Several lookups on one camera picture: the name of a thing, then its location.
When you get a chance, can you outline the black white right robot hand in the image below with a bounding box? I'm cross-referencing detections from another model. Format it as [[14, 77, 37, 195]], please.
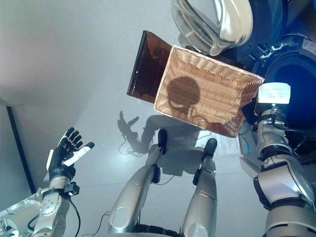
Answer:
[[254, 82, 292, 116]]

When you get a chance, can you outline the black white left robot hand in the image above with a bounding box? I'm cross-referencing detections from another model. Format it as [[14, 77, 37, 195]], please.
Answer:
[[46, 127, 96, 182]]

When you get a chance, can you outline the grey washing machine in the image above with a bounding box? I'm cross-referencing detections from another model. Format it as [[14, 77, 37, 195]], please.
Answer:
[[234, 0, 316, 163]]

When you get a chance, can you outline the wicker laundry basket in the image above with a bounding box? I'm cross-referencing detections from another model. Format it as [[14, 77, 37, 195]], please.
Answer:
[[153, 44, 265, 138]]

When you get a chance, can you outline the silver left robot leg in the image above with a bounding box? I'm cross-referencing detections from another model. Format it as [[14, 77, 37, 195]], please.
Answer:
[[108, 128, 168, 234]]

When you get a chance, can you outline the silver robot leg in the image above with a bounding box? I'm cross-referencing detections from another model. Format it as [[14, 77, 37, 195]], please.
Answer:
[[182, 137, 218, 237], [108, 128, 168, 234]]

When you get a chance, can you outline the round glass washer door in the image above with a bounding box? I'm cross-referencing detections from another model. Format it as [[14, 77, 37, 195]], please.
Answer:
[[170, 0, 282, 56]]

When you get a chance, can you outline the silver right robot leg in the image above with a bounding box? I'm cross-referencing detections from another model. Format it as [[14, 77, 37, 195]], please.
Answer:
[[182, 137, 218, 237]]

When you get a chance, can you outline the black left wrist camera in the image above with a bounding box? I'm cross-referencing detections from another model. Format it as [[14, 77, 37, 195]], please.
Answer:
[[64, 182, 80, 197]]

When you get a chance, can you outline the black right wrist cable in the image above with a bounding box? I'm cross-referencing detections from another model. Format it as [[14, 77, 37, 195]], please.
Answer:
[[271, 108, 316, 161]]

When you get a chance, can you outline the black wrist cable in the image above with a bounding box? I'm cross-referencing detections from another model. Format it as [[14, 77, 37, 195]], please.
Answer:
[[271, 108, 316, 161], [27, 195, 81, 235]]

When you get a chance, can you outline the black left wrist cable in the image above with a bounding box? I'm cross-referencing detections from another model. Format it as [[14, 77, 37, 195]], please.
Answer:
[[27, 195, 81, 235]]

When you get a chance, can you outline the white floor cable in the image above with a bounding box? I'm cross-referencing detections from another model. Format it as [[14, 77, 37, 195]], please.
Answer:
[[118, 138, 149, 158]]

